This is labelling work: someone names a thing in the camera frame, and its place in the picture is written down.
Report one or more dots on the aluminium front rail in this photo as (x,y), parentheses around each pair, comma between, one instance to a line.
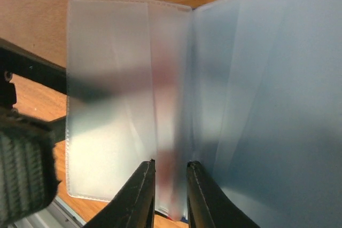
(57,214)

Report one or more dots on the dark blue card holder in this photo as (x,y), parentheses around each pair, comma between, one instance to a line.
(259,101)

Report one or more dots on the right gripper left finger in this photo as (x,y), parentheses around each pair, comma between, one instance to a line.
(133,205)

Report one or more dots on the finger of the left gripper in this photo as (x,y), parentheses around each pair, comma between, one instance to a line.
(19,61)

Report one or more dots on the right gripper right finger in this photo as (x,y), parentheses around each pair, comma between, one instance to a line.
(207,205)

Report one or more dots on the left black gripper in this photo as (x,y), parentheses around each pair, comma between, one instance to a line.
(28,177)

